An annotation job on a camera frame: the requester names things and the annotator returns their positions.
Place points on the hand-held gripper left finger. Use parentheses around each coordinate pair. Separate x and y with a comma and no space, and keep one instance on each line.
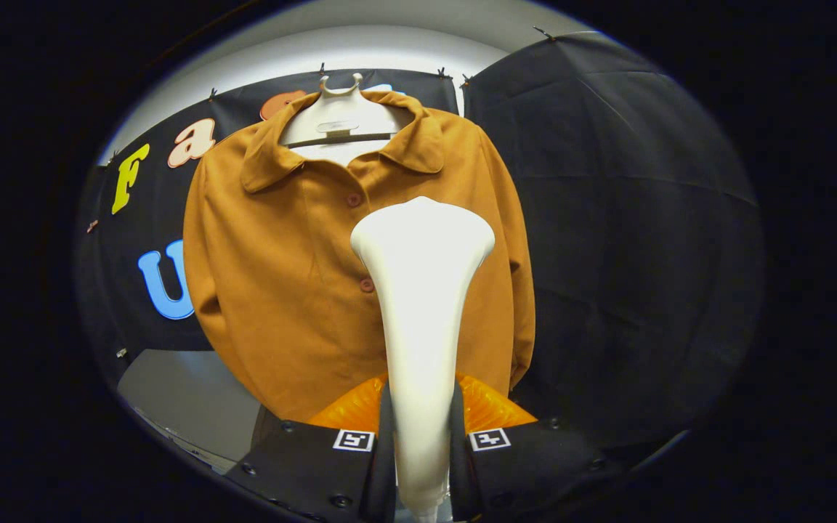
(309,465)

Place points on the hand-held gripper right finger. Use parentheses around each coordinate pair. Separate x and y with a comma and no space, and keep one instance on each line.
(535,461)

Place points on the orange button shirt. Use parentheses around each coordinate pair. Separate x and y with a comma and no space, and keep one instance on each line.
(280,290)

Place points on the white garment steamer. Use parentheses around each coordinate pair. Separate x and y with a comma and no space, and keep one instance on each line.
(422,290)

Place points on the white clothes hanger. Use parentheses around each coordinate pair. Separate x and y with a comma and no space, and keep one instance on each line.
(338,120)

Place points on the black backdrop cloth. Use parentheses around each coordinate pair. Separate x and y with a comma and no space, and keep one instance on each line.
(644,254)

